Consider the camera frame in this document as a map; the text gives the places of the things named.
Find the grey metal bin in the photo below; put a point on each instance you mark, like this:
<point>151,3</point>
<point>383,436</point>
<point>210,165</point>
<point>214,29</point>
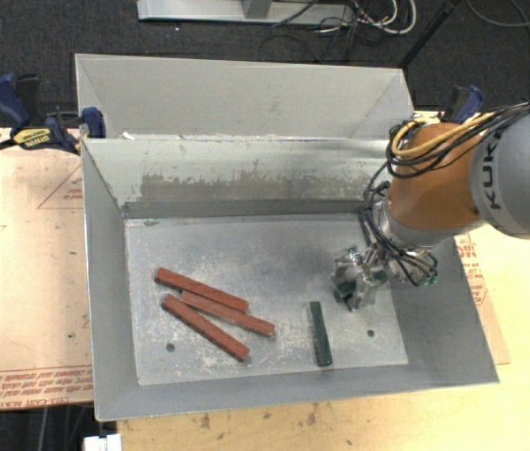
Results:
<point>255,261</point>

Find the red-brown flat block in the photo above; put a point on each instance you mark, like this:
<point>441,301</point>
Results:
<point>201,289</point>
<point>206,329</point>
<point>232,315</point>

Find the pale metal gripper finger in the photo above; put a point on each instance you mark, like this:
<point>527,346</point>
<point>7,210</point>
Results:
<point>358,299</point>
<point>347,266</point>

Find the brown cardboard board red print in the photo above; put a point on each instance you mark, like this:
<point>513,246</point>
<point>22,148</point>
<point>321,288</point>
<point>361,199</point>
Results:
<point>39,252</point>

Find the dark green flat block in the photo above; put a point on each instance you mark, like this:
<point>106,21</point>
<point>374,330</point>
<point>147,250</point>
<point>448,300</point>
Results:
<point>321,334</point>

